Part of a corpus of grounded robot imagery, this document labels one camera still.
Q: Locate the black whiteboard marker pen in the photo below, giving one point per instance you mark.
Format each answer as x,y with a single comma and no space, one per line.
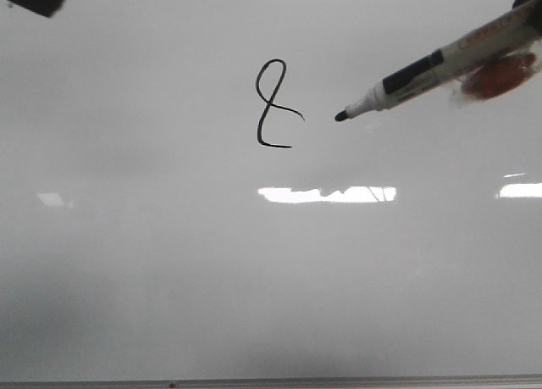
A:
499,37

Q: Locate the white glossy whiteboard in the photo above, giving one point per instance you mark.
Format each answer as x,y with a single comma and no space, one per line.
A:
177,200

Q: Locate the red item taped to marker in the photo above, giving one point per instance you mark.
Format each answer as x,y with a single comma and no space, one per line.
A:
497,77

